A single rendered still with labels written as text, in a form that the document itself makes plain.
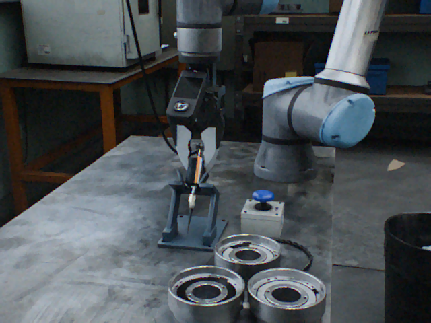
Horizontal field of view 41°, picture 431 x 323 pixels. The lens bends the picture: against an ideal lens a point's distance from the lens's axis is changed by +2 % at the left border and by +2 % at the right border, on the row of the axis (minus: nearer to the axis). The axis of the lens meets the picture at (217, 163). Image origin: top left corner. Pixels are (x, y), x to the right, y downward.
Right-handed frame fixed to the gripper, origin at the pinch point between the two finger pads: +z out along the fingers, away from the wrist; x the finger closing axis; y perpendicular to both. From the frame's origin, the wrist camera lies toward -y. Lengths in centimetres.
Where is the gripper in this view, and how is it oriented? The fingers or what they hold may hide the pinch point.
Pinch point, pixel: (196, 167)
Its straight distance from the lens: 101.2
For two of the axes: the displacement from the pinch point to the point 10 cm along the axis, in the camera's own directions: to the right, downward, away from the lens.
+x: -9.7, -0.7, 2.1
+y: 2.2, -3.0, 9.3
